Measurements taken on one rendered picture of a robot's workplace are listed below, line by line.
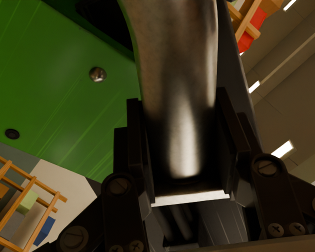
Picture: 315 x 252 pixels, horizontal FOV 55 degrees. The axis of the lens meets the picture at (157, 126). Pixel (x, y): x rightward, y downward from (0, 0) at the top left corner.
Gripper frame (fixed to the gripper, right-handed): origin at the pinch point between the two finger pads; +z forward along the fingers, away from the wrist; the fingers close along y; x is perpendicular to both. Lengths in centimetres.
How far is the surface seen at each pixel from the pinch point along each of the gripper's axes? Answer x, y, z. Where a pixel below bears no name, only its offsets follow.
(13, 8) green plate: 3.8, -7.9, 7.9
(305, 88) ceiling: -401, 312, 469
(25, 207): -482, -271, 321
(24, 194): -470, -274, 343
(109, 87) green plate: -1.8, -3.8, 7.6
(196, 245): -16.3, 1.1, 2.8
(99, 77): -0.8, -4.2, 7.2
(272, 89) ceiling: -468, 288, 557
